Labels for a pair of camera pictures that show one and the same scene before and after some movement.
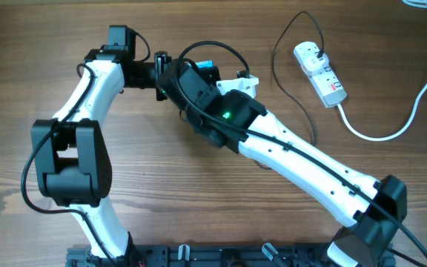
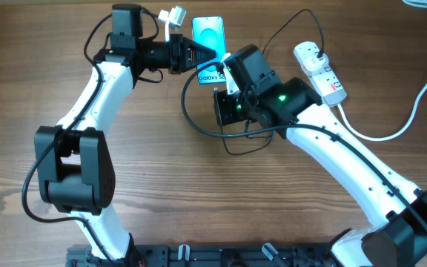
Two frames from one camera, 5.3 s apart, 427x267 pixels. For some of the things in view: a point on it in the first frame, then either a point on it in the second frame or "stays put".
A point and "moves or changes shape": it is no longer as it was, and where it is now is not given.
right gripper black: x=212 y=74 -> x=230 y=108
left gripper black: x=163 y=64 -> x=179 y=53
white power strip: x=328 y=84 stays put
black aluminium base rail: x=225 y=255 stays put
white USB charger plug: x=315 y=64 stays put
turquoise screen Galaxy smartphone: x=204 y=64 moves or changes shape
